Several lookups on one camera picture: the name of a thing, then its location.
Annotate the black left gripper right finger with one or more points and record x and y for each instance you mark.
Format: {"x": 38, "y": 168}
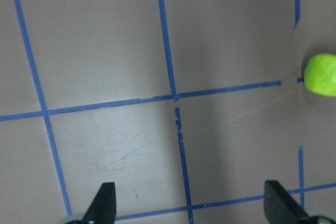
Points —
{"x": 280, "y": 207}

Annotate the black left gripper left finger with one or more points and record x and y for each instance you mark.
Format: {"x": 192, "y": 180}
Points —
{"x": 103, "y": 208}

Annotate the green apple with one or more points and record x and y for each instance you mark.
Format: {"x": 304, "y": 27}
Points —
{"x": 319, "y": 75}

